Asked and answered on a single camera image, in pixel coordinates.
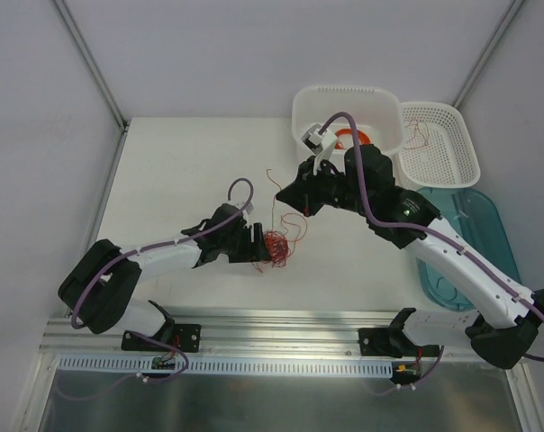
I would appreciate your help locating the left aluminium frame post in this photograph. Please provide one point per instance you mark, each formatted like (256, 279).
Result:
(78, 40)

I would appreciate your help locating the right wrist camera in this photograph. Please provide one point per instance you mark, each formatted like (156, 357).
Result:
(321, 143)

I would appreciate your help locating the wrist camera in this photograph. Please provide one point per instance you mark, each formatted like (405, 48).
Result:
(321, 143)
(249, 208)

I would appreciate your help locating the teal translucent tray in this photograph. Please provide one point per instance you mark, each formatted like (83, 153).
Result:
(476, 219)

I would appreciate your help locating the right aluminium frame post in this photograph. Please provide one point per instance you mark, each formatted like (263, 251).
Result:
(494, 41)

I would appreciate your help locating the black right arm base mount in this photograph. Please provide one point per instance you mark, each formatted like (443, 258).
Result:
(391, 342)

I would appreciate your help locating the white perforated basket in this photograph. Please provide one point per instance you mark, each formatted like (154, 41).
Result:
(438, 151)

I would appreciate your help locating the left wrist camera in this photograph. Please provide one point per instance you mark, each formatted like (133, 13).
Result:
(249, 208)

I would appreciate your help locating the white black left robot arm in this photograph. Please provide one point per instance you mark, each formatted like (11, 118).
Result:
(99, 290)

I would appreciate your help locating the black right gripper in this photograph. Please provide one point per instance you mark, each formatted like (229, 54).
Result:
(309, 186)

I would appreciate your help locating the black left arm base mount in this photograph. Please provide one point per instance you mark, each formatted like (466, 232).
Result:
(164, 337)

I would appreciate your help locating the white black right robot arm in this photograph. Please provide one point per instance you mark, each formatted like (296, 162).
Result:
(507, 315)

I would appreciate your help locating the aluminium frame post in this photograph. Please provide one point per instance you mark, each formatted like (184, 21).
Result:
(494, 41)
(78, 40)

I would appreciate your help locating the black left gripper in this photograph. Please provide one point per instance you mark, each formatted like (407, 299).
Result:
(243, 240)

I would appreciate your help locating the aluminium extrusion rail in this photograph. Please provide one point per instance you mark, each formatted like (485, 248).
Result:
(249, 333)

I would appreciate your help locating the white slotted cable duct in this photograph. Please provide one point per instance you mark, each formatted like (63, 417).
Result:
(147, 364)

